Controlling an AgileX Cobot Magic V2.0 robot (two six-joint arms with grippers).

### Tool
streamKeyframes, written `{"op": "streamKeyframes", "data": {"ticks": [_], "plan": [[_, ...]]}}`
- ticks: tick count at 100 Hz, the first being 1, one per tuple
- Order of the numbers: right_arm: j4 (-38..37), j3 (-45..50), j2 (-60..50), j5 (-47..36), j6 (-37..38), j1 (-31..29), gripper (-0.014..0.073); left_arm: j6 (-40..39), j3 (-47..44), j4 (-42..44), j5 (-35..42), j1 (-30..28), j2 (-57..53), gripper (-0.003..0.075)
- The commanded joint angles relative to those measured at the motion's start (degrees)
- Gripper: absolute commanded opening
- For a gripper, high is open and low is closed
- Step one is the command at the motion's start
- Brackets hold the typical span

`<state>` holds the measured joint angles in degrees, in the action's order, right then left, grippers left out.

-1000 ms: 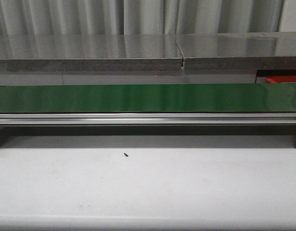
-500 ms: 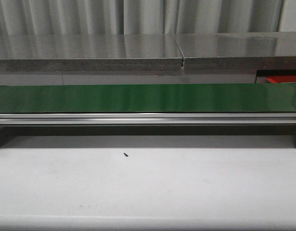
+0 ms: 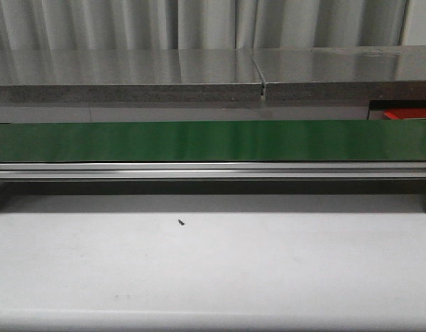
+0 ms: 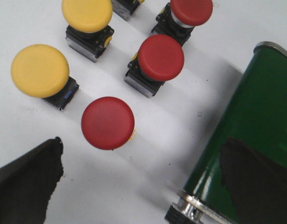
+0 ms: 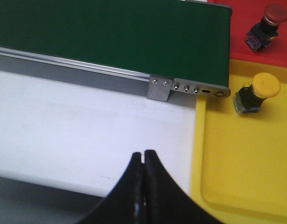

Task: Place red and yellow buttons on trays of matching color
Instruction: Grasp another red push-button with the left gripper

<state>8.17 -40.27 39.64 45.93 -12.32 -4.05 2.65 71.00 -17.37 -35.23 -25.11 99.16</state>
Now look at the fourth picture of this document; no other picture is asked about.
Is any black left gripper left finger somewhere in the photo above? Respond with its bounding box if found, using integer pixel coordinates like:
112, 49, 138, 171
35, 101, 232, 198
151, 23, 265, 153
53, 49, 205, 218
0, 137, 63, 224

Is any green conveyor belt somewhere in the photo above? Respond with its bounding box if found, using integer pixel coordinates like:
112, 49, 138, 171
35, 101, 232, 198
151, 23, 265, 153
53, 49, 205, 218
184, 42, 287, 224

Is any conveyor end roller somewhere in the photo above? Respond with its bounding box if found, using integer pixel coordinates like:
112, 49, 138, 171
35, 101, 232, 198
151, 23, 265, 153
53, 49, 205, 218
164, 190, 233, 224

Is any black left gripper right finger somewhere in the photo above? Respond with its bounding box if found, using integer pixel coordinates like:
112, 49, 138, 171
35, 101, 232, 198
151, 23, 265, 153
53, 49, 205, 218
219, 138, 287, 224

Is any push button contact block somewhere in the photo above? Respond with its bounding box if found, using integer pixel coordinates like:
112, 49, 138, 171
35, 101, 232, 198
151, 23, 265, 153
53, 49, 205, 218
111, 0, 144, 21

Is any red mushroom push button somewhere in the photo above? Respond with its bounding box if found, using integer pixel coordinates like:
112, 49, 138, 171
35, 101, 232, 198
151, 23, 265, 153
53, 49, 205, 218
81, 97, 135, 150
150, 0, 213, 46
124, 35, 185, 98

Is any yellow mushroom push button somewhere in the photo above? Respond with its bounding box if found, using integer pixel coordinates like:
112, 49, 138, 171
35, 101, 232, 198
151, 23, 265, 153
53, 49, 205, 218
61, 0, 114, 63
11, 44, 79, 111

